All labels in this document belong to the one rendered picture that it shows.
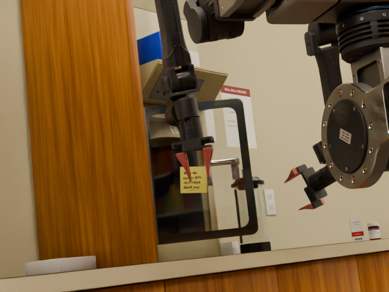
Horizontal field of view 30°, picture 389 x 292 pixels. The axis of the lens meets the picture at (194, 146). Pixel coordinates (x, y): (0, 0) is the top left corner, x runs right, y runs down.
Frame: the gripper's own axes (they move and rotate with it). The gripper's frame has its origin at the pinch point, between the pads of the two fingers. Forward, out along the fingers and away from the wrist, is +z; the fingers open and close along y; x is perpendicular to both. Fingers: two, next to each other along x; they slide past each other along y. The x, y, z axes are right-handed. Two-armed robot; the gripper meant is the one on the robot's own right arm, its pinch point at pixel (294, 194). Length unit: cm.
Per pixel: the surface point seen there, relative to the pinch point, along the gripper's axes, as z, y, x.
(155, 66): -7, 48, 40
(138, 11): -3, 69, 30
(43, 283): -16, 1, 109
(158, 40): -9, 55, 36
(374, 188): 72, -7, -168
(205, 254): 19.5, -4.4, 28.5
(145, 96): 1, 43, 40
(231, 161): -9.9, 14.3, 32.4
